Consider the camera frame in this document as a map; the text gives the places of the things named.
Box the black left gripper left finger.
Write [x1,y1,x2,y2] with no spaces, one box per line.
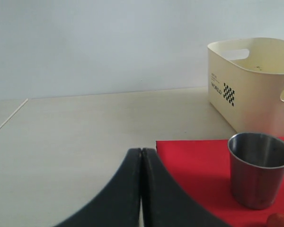
[57,148,142,227]

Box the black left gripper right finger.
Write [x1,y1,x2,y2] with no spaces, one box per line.
[141,148,229,227]

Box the stainless steel cup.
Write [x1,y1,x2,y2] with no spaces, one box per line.
[227,132,284,210]

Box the red sausage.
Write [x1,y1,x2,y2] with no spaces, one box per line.
[266,213,284,227]

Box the red table cloth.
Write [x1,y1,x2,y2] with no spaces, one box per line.
[156,140,284,227]

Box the cream plastic bin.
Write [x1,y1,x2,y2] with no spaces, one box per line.
[207,38,284,136]

